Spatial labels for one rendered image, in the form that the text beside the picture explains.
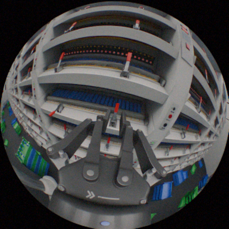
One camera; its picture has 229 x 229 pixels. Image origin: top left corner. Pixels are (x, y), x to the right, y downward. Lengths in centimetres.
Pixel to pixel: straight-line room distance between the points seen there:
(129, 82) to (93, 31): 23
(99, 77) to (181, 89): 29
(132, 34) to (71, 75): 24
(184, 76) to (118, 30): 27
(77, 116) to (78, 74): 18
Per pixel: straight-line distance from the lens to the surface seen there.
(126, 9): 41
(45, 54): 53
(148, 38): 28
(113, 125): 32
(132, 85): 24
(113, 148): 47
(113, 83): 24
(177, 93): 31
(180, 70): 31
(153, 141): 39
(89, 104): 36
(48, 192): 75
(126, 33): 28
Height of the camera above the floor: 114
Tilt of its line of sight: 33 degrees down
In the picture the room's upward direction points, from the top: 14 degrees clockwise
